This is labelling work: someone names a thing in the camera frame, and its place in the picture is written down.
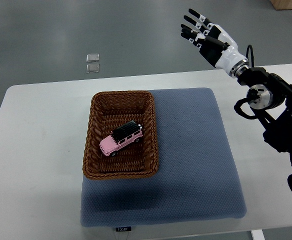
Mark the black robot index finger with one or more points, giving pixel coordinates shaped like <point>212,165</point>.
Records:
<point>201,19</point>

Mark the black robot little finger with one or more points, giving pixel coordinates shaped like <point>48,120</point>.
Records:
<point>195,38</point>

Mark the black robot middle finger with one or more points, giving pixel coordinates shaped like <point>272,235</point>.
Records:
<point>204,30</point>

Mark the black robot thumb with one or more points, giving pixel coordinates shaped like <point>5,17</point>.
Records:
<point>205,39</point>

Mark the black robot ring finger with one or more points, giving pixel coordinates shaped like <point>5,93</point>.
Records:
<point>187,32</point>

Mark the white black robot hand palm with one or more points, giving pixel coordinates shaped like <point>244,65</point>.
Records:
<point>228,59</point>

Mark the pink toy car black roof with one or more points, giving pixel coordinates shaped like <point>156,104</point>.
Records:
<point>122,136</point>

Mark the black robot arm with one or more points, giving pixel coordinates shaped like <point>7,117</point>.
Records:
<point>269,98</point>

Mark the brown wicker basket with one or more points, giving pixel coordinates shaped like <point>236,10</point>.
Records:
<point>109,110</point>

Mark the wooden box corner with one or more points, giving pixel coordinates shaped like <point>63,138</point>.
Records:
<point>282,4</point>

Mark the upper floor plate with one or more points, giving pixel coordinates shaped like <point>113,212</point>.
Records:
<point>92,57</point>

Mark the blue grey cushion mat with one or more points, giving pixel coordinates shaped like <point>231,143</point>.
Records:
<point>197,178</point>

